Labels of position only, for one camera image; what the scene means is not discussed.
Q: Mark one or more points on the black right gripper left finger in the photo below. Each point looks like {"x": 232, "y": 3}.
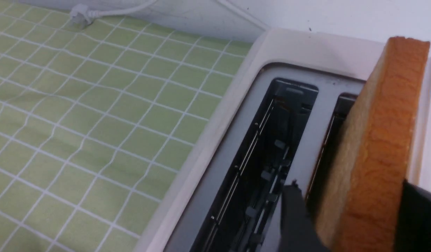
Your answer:
{"x": 296, "y": 228}

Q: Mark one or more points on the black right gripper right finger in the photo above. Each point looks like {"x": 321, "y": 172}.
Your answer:
{"x": 413, "y": 231}

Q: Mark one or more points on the white toaster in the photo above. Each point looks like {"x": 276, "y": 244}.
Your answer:
{"x": 279, "y": 121}

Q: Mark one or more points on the green checkered tablecloth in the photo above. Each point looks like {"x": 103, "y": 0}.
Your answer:
{"x": 96, "y": 123}

